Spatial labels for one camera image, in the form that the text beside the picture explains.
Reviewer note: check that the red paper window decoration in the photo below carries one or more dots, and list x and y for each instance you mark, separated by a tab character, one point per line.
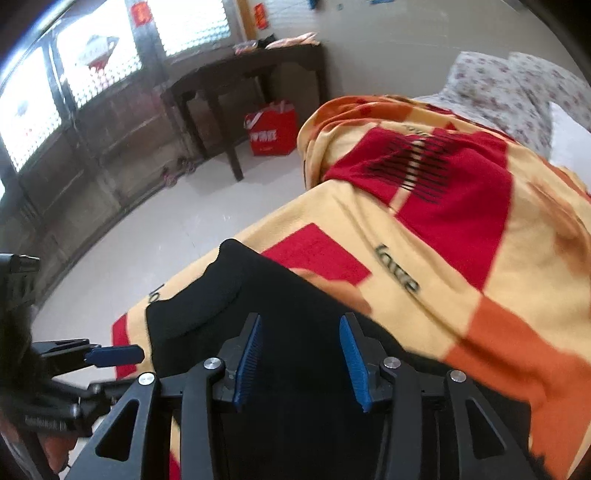
141	11

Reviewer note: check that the black pants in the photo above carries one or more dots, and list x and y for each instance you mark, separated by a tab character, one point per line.
300	300

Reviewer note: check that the patterned glass window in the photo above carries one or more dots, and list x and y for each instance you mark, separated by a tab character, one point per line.
194	27

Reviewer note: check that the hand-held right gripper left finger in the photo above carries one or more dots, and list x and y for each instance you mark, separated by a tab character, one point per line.
247	364

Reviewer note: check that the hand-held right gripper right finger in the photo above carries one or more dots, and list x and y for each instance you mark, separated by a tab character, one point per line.
355	364

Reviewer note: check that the pink slipper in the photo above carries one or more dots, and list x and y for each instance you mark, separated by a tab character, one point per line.
169	177
187	165

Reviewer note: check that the dark wooden table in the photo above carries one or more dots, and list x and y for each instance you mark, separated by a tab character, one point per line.
277	56

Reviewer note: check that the red white window sticker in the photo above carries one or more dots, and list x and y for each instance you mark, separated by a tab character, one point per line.
98	50

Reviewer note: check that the white pillow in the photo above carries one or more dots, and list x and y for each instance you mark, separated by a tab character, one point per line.
570	143

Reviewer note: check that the peach cloth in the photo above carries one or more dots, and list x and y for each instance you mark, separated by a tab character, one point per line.
295	40

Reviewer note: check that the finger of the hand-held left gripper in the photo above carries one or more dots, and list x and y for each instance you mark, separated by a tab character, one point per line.
115	355
104	392

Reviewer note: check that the red orange printed blanket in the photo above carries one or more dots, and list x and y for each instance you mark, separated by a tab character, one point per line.
461	258

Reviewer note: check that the small grey floral pillow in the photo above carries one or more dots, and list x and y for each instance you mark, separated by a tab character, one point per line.
480	83

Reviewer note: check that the red paper wall decoration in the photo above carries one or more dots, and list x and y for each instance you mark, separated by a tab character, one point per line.
261	16

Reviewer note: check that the small dark object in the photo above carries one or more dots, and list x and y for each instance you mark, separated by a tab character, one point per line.
265	44

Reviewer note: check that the clear plastic packet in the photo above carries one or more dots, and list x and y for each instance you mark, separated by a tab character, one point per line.
245	47

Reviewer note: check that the red shopping bag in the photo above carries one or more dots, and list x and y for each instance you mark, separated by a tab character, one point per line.
272	129

